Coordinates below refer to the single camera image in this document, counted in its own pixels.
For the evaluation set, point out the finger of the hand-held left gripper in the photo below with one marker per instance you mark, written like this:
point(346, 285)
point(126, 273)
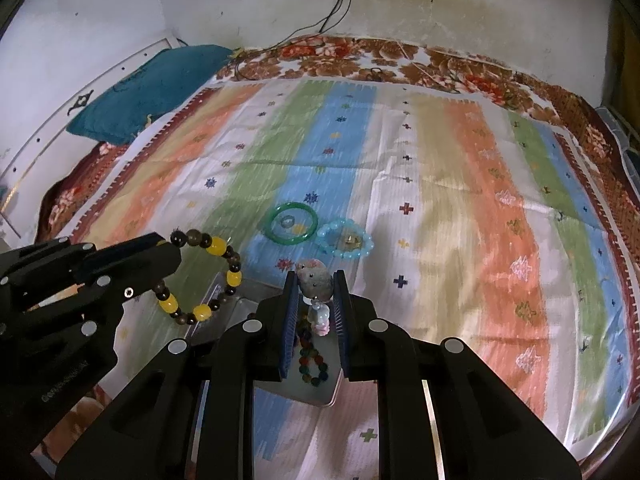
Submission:
point(145, 270)
point(60, 260)

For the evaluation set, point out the white headboard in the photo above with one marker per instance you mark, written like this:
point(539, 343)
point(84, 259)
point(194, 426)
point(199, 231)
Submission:
point(30, 185)

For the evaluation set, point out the small gold charm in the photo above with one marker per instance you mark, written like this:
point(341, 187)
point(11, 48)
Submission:
point(351, 241)

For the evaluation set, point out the teal pillow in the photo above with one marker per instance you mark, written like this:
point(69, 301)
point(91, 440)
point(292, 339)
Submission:
point(150, 85)

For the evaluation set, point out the green bangle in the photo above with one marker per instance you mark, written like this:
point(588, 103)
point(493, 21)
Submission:
point(292, 240)

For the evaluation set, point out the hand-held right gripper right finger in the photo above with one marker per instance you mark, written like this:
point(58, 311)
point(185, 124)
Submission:
point(342, 330)

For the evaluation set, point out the striped colourful cloth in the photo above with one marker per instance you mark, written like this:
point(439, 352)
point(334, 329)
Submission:
point(450, 210)

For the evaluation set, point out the yellow curtain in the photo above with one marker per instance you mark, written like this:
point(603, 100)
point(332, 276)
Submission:
point(625, 60)

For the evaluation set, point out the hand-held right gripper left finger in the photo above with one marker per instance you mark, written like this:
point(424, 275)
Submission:
point(290, 330)

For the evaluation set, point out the silver metal tin box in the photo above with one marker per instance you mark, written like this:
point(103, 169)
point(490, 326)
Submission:
point(235, 305)

